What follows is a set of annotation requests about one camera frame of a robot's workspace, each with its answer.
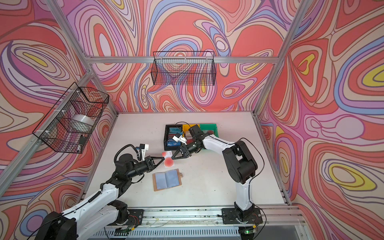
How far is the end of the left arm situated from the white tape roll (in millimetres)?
254

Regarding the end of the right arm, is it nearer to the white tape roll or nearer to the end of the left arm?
the end of the left arm

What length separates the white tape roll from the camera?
2.32ft

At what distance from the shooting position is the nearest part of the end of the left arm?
2.06 ft
